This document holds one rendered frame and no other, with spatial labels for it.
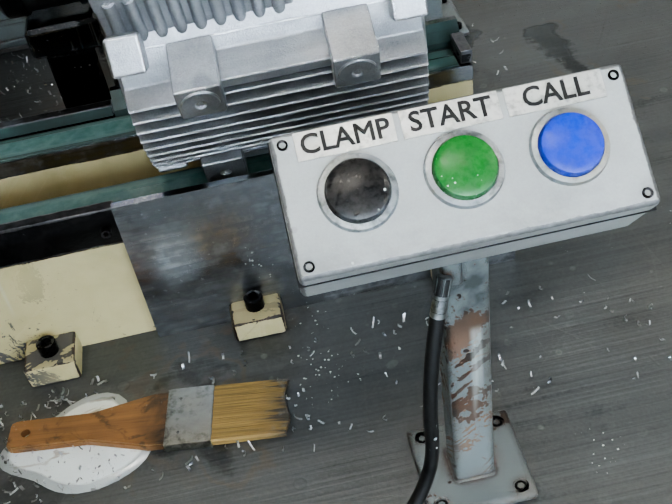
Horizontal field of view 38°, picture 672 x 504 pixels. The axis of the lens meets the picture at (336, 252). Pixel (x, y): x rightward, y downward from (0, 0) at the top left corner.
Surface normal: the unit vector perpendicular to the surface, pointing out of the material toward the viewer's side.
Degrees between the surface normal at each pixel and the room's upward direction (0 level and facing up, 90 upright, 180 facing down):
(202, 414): 0
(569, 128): 35
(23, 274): 90
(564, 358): 0
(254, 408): 2
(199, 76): 23
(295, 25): 70
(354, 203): 39
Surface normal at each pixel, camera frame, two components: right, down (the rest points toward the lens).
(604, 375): -0.13, -0.72
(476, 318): 0.18, 0.66
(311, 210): 0.00, -0.18
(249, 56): -0.07, -0.40
